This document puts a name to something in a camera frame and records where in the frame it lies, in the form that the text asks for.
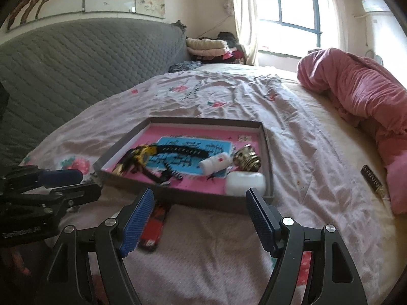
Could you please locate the red lighter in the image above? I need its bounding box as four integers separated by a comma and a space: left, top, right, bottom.
137, 201, 172, 253

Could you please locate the white earbuds case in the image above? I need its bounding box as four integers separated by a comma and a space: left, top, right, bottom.
225, 171, 266, 197

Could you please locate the yellow black wrist watch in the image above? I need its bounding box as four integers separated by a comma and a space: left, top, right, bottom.
112, 144, 209, 185

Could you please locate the brass metal fitting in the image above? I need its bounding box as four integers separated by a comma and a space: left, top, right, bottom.
232, 144, 261, 172

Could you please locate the white pill bottle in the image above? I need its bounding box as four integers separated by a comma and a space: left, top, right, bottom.
199, 152, 232, 176

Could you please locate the shallow grey cardboard box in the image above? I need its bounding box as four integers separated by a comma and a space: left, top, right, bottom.
93, 117, 274, 214

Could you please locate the strawberry print bed sheet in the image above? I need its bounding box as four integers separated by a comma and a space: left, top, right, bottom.
23, 71, 406, 304

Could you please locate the pink and blue booklet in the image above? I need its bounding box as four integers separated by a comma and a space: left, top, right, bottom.
94, 118, 272, 197

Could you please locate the black mattress label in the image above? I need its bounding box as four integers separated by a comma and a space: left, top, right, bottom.
360, 164, 387, 198

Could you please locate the grey quilted headboard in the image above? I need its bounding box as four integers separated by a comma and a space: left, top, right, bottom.
1, 18, 189, 165

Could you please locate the pink quilt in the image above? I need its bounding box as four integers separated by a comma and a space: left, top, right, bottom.
297, 48, 406, 215

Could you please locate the dark patterned cloth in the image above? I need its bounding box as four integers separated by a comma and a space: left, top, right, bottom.
168, 61, 202, 73

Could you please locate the folded clothes pile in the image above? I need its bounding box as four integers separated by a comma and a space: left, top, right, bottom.
186, 32, 247, 65

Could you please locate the white standing fan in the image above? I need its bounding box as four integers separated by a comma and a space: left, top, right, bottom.
365, 50, 384, 65

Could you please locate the cream curtain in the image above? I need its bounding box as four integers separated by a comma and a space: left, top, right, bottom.
232, 0, 258, 66

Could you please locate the white air conditioner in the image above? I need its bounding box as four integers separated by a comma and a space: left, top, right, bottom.
362, 0, 390, 13

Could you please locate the window with blue frame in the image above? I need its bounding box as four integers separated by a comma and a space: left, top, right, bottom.
256, 0, 322, 57

